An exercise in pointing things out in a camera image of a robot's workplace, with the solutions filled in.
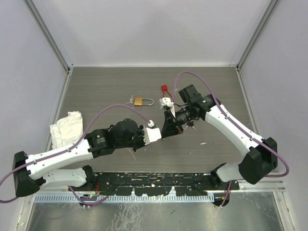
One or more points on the white cloth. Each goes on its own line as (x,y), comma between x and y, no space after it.
(66,130)

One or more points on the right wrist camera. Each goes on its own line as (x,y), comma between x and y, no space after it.
(167,104)

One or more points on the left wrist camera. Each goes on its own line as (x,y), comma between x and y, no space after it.
(151,134)

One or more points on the red cable padlock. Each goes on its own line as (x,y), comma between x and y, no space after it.
(165,91)

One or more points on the brass padlock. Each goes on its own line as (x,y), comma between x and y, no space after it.
(140,101)

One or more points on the slotted cable duct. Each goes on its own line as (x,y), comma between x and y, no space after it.
(171,198)

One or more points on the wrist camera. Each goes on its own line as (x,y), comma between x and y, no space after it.
(151,134)
(167,104)

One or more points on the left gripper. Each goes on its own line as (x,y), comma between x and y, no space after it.
(141,143)

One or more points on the black keys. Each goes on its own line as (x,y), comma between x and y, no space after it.
(190,124)

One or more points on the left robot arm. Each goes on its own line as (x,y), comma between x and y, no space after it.
(99,142)

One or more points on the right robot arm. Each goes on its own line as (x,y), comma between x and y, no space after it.
(259,154)

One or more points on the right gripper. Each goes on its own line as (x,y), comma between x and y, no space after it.
(171,127)

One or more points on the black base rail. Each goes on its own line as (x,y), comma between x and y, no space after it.
(155,184)

